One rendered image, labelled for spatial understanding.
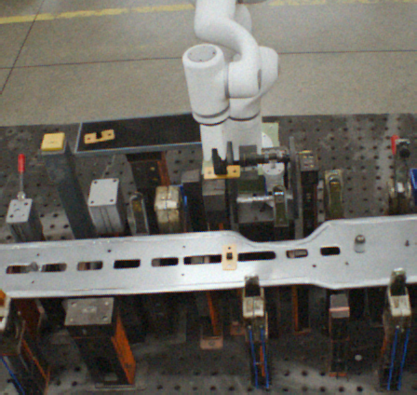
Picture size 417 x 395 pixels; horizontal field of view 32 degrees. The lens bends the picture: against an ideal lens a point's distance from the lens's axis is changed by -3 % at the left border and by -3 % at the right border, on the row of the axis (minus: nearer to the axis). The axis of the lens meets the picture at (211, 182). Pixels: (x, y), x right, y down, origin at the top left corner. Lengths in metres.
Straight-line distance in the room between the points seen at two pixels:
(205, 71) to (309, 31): 2.99
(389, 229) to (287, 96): 2.08
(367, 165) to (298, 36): 1.95
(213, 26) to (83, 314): 0.78
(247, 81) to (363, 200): 1.05
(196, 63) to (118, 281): 0.69
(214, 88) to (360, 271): 0.65
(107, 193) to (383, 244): 0.75
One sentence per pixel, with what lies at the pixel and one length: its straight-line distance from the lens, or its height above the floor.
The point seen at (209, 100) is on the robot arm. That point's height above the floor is 1.54.
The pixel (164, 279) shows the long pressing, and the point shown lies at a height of 1.00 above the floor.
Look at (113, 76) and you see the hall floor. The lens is 4.33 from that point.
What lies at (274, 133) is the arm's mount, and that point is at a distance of 2.58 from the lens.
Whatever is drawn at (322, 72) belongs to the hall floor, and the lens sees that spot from 4.16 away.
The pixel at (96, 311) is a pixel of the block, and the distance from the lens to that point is 1.89.
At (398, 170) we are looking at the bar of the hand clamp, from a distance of 1.99.
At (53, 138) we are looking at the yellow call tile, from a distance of 2.17.
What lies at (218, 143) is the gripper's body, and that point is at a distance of 1.64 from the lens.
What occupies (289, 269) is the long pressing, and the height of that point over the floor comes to 1.00.
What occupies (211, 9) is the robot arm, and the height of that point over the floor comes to 1.64.
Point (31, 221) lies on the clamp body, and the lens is 2.14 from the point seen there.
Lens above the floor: 2.52
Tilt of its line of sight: 45 degrees down
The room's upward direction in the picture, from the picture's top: 9 degrees counter-clockwise
